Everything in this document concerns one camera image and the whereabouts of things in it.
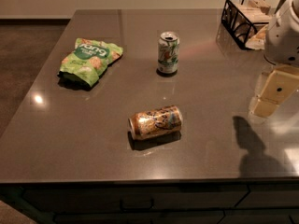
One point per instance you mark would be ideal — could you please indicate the white green soda can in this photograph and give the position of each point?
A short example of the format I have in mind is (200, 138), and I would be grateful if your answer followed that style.
(168, 51)

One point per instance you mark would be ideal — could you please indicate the orange soda can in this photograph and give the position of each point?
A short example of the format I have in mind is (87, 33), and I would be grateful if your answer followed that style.
(158, 122)

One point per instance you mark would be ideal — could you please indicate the dark cabinet drawers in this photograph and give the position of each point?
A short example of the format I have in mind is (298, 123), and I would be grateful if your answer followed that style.
(194, 203)

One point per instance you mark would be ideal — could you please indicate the green snack bag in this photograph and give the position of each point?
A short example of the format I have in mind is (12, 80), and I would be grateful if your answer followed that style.
(88, 61)

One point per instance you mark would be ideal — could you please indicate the black wire basket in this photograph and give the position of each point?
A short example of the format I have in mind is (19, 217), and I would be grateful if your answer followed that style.
(228, 18)

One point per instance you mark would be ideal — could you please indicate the napkins in basket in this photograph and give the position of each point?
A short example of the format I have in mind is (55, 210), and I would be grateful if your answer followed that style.
(251, 23)

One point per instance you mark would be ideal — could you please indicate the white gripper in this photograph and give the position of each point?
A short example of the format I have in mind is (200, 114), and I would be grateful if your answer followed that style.
(284, 36)

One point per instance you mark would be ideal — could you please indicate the black drawer handle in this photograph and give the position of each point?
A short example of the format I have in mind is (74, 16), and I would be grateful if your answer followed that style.
(136, 205)

